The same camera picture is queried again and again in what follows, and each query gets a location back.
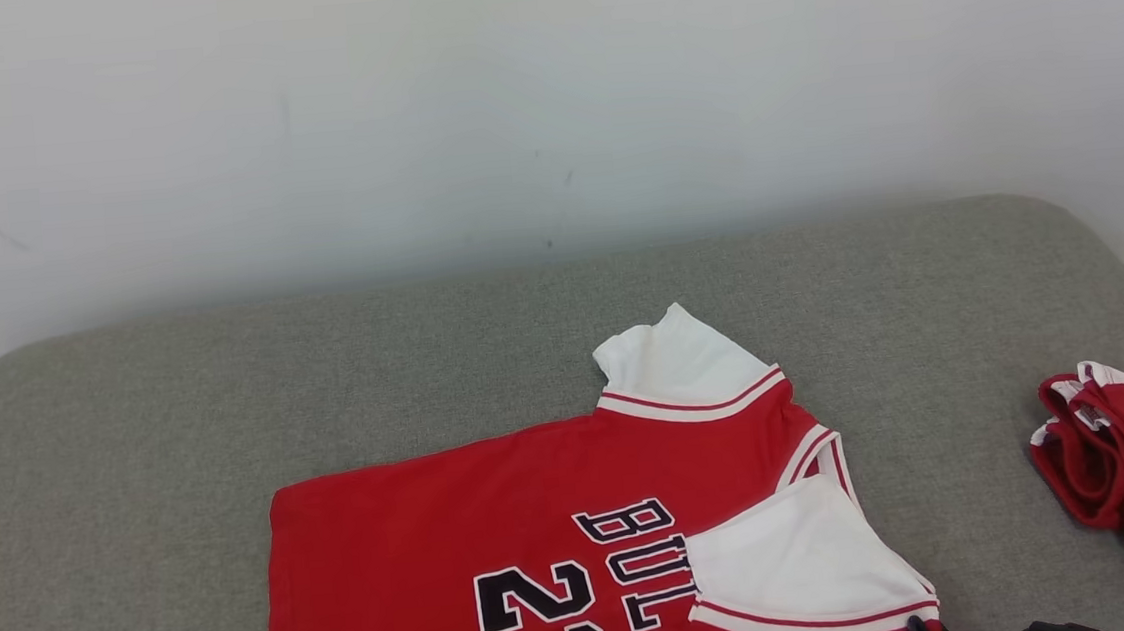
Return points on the grey fabric sofa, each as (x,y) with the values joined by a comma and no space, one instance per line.
(228,402)

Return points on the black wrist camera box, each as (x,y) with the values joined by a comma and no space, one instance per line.
(1058,630)

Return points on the red basketball jersey white sleeves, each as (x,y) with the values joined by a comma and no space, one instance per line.
(440,546)

